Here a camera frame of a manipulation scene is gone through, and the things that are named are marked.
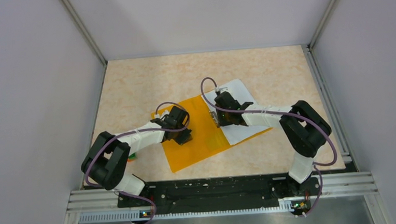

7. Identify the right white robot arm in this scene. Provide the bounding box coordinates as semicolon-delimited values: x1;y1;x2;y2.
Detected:
212;90;332;195

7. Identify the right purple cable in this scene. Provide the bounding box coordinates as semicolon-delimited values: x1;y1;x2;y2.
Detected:
200;69;342;224

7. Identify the green toy cube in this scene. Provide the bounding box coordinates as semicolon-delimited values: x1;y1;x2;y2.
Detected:
129;153;137;159

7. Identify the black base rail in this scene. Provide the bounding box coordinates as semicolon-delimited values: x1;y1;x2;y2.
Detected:
117;173;320;215

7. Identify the metal folder clip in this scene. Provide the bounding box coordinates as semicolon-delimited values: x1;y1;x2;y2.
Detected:
210;111;220;128

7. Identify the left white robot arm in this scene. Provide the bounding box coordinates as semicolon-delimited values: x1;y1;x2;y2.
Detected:
81;106;192;206

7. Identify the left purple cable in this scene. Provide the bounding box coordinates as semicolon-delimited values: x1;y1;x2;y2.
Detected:
80;100;198;224

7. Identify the purple cable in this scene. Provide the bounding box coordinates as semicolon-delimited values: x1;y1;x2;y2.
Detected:
200;69;342;224
80;100;198;224

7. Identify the white paper sheet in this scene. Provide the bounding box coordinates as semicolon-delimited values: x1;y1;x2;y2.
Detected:
201;78;269;146

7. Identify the orange plastic folder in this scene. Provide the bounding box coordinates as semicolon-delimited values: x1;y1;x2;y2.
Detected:
142;96;270;180

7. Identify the white slotted cable duct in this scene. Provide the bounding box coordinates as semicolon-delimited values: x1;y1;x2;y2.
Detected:
78;202;294;224

